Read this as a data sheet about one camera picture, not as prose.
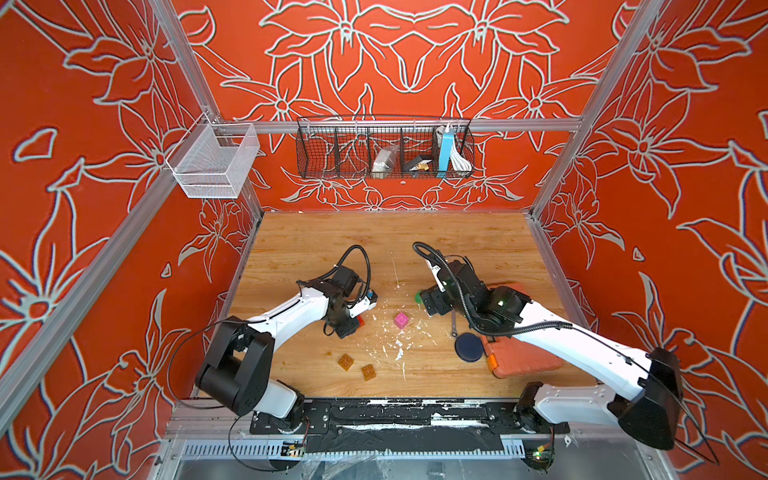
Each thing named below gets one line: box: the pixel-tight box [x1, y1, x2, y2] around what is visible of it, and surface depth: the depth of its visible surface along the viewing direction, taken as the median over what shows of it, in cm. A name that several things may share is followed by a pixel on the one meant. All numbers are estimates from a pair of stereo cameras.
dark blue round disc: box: [454, 332, 484, 363], surface depth 84 cm
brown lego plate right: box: [361, 364, 377, 381], surface depth 81 cm
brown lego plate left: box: [337, 353, 355, 372], surface depth 83 cm
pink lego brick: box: [394, 312, 409, 330], surface depth 89 cm
